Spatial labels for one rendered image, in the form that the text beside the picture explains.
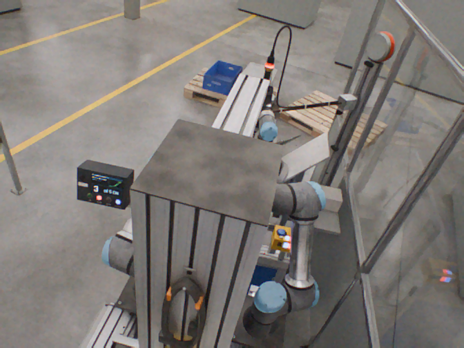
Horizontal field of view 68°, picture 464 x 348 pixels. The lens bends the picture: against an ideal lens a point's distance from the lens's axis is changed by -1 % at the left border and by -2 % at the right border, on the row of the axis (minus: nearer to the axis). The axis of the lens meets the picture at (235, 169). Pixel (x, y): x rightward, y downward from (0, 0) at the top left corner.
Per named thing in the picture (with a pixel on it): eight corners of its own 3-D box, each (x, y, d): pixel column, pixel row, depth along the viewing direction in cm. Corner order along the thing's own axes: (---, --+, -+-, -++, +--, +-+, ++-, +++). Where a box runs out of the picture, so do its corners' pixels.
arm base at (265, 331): (275, 343, 143) (280, 332, 137) (239, 333, 144) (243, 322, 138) (279, 310, 155) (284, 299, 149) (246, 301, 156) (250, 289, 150)
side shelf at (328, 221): (335, 197, 251) (336, 195, 249) (339, 236, 223) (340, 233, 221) (302, 190, 251) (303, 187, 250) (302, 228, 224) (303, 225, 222)
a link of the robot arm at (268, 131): (258, 142, 155) (262, 126, 150) (256, 128, 164) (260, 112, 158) (275, 144, 156) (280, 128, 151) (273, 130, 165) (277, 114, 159)
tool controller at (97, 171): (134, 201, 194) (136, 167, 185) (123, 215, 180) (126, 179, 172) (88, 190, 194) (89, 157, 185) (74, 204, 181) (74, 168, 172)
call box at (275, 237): (299, 242, 196) (304, 230, 189) (299, 257, 188) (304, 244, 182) (271, 236, 196) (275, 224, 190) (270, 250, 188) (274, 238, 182)
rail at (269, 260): (286, 266, 206) (290, 257, 201) (286, 271, 203) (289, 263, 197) (137, 233, 207) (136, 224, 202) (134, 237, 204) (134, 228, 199)
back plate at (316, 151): (245, 169, 261) (244, 168, 260) (326, 121, 226) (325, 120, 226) (235, 221, 219) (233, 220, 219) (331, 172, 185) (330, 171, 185)
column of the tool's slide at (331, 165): (294, 248, 317) (374, 57, 203) (299, 255, 312) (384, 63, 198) (288, 250, 314) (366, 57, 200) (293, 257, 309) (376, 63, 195)
